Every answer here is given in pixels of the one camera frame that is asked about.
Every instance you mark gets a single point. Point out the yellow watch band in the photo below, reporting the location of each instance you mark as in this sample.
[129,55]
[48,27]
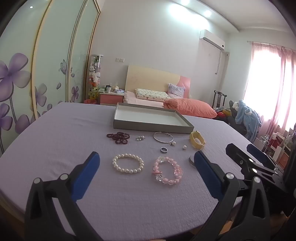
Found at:
[193,138]

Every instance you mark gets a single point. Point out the dark wooden chair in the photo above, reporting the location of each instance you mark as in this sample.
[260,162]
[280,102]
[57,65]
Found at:
[219,98]

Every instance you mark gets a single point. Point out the dark grey bangle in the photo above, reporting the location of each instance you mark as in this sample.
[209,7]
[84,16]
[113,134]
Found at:
[190,161]

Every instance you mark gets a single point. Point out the white air conditioner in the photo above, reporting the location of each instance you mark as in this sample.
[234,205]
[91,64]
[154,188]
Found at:
[211,38]

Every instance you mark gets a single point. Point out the lilac printed pillow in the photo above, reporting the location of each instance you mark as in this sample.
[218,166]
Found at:
[175,90]

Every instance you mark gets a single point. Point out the patterned white pillow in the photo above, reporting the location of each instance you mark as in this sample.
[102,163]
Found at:
[151,93]

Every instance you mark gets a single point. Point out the orange duvet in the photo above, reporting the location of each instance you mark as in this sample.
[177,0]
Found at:
[189,106]

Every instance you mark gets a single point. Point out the thin silver bangle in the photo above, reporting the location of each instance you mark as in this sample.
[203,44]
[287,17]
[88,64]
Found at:
[170,135]

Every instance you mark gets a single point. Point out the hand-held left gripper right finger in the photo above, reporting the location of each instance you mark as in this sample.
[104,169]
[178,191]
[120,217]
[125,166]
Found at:
[207,171]

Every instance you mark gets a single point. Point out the white storage shelf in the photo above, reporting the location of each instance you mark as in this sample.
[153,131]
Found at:
[277,144]

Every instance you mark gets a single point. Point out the pink curtain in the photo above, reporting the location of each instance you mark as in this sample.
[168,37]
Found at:
[277,81]

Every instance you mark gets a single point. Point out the plush toy display tube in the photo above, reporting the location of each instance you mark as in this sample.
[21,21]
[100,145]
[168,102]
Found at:
[95,76]

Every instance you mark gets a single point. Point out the pink and cream nightstand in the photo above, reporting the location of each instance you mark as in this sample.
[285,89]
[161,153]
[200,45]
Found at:
[108,98]

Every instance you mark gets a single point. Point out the cream and pink headboard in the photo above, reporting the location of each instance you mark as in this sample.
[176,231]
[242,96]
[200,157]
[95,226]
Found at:
[150,76]

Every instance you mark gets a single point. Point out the pearl earring cluster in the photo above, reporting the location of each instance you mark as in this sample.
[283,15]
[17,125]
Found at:
[140,138]

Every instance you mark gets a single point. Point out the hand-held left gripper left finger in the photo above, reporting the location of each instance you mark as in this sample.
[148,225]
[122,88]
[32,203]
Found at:
[86,171]

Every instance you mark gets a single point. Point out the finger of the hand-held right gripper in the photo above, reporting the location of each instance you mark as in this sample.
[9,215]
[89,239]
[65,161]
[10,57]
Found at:
[238,154]
[256,151]

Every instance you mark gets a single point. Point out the wall socket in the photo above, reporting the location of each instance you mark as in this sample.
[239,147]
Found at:
[120,60]

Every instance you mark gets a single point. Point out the tissue box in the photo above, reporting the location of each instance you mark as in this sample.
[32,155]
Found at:
[115,88]

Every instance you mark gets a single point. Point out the white mug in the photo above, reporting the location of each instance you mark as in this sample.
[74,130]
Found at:
[108,89]

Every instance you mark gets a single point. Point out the grey cardboard tray box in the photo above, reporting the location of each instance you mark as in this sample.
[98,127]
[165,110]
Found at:
[148,115]

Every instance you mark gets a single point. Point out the flower print wardrobe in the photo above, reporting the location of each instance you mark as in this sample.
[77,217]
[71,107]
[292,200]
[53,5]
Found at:
[23,34]

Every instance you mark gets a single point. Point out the red waste bin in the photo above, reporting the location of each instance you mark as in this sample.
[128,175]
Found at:
[90,101]

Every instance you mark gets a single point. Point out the blue plush robe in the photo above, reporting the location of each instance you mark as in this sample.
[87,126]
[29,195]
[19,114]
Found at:
[248,118]

